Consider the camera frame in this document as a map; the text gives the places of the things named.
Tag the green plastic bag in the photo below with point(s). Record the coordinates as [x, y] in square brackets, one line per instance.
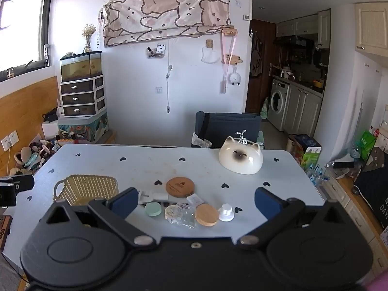
[368, 144]

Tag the small white card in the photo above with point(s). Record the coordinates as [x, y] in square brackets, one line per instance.
[194, 200]

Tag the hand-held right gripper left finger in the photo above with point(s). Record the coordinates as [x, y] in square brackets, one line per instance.
[124, 202]

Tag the black printed cloth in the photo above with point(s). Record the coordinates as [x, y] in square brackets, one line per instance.
[372, 188]

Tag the small white wall hook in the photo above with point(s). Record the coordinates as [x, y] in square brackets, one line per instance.
[159, 90]

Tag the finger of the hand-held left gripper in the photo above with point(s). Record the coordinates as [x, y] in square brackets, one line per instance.
[24, 182]

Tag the dark blue chair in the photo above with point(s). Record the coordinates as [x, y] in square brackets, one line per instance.
[232, 128]

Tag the three drawer storage unit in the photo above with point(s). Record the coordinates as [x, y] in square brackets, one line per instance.
[78, 97]

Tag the wooden hook rack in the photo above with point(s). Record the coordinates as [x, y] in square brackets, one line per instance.
[234, 59]

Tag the brown box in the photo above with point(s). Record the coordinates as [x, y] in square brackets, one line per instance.
[5, 233]

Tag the brown round wooden coaster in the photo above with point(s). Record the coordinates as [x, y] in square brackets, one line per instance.
[180, 187]

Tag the green carton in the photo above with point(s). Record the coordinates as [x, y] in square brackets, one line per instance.
[312, 156]

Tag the dried flowers in vase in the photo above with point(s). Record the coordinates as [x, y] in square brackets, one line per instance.
[88, 35]

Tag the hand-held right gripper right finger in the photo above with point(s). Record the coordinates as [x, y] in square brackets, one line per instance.
[266, 202]

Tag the yellow woven plastic basket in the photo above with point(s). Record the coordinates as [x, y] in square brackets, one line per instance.
[88, 188]

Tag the brown door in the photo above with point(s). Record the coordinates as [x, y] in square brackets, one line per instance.
[254, 91]

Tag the white sheep plush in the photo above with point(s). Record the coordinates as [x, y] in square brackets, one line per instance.
[234, 77]

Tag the pile of assorted clutter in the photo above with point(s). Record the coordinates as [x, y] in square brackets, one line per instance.
[36, 154]

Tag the clear plastic package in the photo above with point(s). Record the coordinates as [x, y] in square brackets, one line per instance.
[185, 218]

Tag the cardboard box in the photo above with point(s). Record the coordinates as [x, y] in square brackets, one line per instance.
[298, 144]

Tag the washing machine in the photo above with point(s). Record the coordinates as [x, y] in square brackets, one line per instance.
[279, 103]

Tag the white plastic knob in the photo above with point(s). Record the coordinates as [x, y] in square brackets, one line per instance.
[225, 212]

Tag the lower kitchen cabinets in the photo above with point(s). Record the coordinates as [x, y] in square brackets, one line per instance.
[303, 112]

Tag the hanging tote bag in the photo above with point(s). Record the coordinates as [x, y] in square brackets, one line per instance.
[255, 60]

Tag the cream wall cupboard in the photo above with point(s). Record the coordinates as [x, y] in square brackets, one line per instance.
[372, 27]

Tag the yellow pot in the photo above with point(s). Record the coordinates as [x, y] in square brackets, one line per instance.
[318, 83]

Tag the white cloth on chair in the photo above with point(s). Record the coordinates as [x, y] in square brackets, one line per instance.
[200, 141]

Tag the small wooden sign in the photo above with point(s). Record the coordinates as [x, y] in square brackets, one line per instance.
[229, 31]

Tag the glass fish tank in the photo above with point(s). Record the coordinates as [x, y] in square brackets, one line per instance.
[81, 66]

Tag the upper kitchen cabinets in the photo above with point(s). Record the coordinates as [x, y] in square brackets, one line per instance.
[322, 28]

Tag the colourful printed storage box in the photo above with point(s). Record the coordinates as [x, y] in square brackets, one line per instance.
[85, 128]

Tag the mint green round disc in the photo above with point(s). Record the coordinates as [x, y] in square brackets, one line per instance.
[153, 209]

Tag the white wall socket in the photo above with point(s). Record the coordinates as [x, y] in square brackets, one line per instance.
[9, 140]

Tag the cat face ceramic figure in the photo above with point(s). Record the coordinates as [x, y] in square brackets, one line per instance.
[241, 160]

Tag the light wooden round lid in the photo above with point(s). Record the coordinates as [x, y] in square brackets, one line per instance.
[206, 215]

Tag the kitchen cabinets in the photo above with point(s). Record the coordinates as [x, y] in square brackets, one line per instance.
[303, 112]
[322, 28]

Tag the bear print blanket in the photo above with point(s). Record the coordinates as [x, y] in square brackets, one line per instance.
[166, 12]

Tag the white rectangular plug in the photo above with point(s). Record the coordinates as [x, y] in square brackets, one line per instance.
[153, 196]

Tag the window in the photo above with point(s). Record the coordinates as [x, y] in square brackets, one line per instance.
[21, 30]

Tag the white kettle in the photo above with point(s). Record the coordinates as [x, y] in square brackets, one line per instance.
[286, 73]

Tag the pack of water bottles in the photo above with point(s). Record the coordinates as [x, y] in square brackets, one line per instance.
[316, 174]

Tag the cream round disc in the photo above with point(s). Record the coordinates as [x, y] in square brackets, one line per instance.
[170, 211]

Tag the silver deer ornament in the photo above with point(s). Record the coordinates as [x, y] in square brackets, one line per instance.
[242, 138]

